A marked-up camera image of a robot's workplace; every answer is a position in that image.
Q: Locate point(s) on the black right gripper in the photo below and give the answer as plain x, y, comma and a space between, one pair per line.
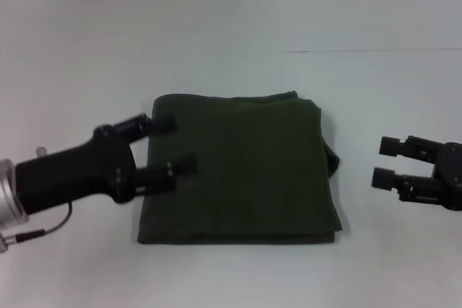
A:
451, 174

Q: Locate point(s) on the small silver connector stub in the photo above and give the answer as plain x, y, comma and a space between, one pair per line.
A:
41, 151

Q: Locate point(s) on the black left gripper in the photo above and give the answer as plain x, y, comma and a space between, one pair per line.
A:
72, 174

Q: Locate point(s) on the dark green FREE t-shirt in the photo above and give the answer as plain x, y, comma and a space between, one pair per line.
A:
245, 178

